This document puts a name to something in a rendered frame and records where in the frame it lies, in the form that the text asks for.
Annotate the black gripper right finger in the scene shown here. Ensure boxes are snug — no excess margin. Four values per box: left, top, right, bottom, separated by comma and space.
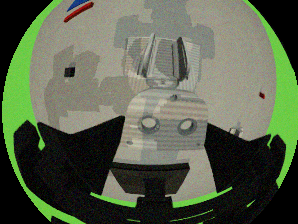
204, 123, 271, 193

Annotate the blue flat plate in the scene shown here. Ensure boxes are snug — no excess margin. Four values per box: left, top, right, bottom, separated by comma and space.
67, 0, 89, 12

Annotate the red flat bar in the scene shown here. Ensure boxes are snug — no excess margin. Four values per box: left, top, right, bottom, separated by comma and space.
64, 2, 93, 23

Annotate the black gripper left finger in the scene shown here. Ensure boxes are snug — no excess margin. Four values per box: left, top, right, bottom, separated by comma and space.
37, 116, 125, 196

